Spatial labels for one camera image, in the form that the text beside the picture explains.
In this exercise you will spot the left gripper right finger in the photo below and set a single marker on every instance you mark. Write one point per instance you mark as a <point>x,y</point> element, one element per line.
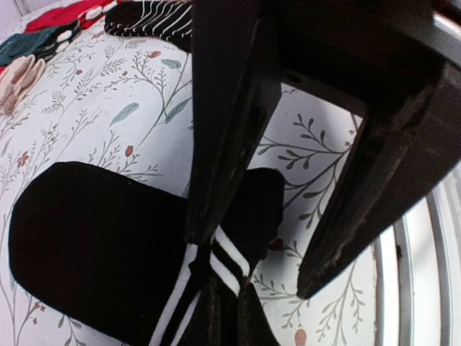
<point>393,65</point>

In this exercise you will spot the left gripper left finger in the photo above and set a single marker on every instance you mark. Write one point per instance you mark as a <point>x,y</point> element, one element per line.
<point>236,86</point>

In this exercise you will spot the black sock white stripes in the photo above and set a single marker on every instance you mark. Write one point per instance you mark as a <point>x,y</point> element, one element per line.
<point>110,252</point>

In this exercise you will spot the black striped sock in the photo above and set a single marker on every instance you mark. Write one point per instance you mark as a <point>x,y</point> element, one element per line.
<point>170,21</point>

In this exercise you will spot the red white sock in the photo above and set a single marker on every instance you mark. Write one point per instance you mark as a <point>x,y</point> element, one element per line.
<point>87,13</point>

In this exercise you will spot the dark green sock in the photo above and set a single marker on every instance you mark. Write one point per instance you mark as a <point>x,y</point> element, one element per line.
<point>43,44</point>

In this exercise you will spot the red santa sock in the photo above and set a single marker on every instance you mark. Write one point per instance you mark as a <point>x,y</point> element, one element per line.
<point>17,79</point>

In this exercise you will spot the aluminium front rail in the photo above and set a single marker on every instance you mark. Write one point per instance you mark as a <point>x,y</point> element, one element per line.
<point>417,292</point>

